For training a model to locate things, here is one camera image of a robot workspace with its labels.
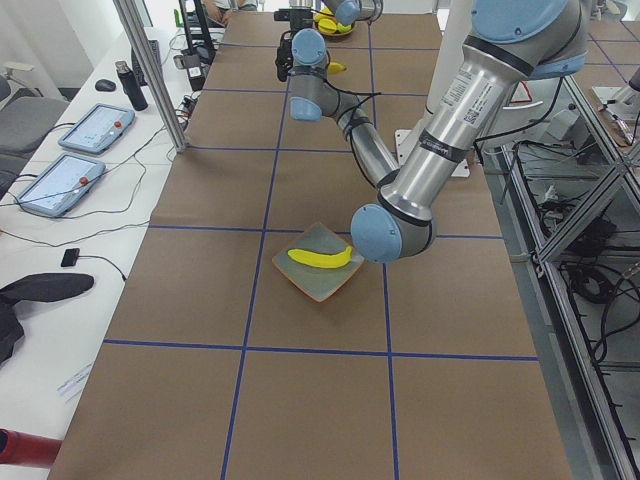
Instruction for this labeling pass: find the small black box device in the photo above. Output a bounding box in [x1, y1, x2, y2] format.
[60, 248, 80, 268]

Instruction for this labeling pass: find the lower blue teach pendant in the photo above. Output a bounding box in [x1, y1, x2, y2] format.
[15, 153, 106, 218]

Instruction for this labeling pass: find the grey square plate orange rim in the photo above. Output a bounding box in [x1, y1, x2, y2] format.
[272, 222, 364, 302]

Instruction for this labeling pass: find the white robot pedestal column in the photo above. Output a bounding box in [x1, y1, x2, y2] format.
[394, 0, 473, 178]

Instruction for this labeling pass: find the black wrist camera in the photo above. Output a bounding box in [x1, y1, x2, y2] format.
[273, 7, 314, 33]
[274, 30, 294, 82]

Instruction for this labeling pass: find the black computer mouse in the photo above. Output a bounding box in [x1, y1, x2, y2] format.
[94, 79, 117, 92]

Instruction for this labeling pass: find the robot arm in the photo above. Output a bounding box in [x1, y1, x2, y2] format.
[322, 0, 384, 25]
[288, 0, 591, 263]

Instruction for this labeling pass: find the red cylinder object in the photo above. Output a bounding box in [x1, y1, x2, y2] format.
[1, 429, 62, 468]

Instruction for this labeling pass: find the upper blue teach pendant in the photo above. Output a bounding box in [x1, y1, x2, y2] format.
[58, 103, 135, 155]

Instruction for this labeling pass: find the yellow banana bunch in basket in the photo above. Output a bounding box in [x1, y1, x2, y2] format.
[313, 8, 353, 36]

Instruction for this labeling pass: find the blue teach pendant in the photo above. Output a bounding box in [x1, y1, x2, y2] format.
[15, 153, 106, 218]
[58, 103, 135, 155]

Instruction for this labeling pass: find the aluminium frame post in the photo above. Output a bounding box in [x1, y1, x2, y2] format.
[113, 0, 187, 153]

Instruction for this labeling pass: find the woven wicker basket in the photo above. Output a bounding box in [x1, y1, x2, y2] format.
[316, 18, 353, 37]

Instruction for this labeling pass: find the black water bottle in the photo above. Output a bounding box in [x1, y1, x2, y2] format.
[115, 60, 148, 111]

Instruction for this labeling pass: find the black jacket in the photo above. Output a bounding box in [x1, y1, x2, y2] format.
[1, 273, 95, 362]

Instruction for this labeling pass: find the grey office chair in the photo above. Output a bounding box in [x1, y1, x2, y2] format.
[1, 94, 68, 195]

